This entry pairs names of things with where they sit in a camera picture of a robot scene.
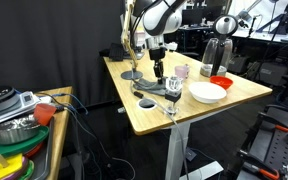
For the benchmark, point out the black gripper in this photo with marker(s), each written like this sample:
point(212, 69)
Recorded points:
point(158, 55)

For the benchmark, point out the grey cloth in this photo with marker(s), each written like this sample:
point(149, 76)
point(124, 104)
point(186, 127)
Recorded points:
point(147, 86)

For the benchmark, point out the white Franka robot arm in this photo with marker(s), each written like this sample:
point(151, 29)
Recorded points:
point(162, 20)

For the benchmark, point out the pink cup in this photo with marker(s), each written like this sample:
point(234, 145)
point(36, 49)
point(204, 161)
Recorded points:
point(181, 71)

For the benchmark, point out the clear wine glass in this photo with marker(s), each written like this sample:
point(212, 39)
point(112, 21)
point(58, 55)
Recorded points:
point(173, 96)

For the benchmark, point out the white cardboard box pink top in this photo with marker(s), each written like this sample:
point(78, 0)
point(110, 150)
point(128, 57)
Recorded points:
point(141, 39)

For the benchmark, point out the black square device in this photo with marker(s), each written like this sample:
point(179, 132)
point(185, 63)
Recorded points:
point(116, 51)

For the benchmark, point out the white bowl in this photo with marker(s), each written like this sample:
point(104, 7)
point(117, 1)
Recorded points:
point(207, 91)

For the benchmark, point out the red bowl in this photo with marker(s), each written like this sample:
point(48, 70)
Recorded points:
point(221, 81)

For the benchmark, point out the black computer monitor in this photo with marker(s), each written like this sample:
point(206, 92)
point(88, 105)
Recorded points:
point(194, 17)
point(212, 12)

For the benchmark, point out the white table leg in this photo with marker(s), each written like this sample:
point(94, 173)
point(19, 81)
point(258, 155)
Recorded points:
point(177, 150)

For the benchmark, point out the glass electric kettle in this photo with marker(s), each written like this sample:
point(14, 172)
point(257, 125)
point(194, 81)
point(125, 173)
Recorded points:
point(225, 26)

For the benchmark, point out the wooden side table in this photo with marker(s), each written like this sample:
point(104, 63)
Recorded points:
point(62, 133)

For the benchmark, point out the black curtain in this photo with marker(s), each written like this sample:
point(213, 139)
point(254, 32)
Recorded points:
point(50, 40)

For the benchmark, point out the red plastic cup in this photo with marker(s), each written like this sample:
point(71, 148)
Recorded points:
point(44, 114)

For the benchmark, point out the grey digital scale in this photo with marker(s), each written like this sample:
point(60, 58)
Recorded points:
point(24, 100)

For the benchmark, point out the black perforated rack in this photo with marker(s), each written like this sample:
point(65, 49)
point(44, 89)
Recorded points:
point(274, 150)

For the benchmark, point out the dark metal tray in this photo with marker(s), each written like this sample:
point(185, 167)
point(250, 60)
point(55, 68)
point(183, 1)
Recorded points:
point(42, 163)

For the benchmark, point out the metal bowl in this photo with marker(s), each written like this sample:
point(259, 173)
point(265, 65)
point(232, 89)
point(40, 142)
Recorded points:
point(15, 131)

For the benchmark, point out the green plate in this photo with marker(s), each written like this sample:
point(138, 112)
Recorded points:
point(4, 148)

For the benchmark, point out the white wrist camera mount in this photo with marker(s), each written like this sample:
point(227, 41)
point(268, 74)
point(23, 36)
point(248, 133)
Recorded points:
point(171, 46)

